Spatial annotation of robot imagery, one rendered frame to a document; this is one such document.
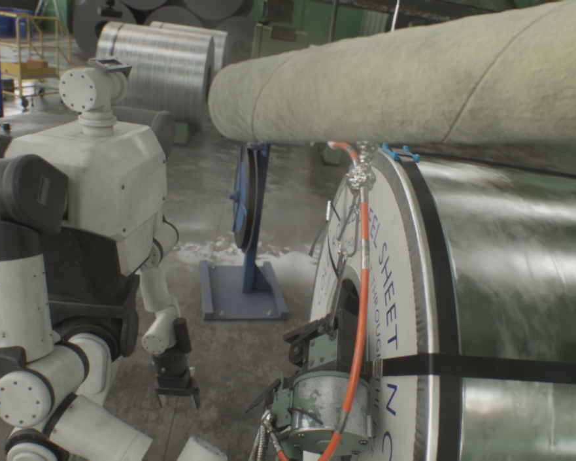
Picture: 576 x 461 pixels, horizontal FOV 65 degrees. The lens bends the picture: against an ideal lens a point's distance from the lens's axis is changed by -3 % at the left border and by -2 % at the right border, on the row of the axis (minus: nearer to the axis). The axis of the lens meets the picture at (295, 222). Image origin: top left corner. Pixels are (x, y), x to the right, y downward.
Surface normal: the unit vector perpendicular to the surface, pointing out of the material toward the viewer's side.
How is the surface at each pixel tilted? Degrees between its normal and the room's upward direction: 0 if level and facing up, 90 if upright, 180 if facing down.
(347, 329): 43
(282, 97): 99
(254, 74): 60
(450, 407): 53
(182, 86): 86
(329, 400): 28
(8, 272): 69
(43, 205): 77
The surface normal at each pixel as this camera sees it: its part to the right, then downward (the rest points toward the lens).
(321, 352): -0.73, -0.51
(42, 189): 0.99, -0.04
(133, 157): 0.78, -0.53
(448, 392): 0.14, -0.26
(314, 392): -0.47, -0.62
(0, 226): 0.51, 0.06
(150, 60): 0.11, -0.04
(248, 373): 0.14, -0.91
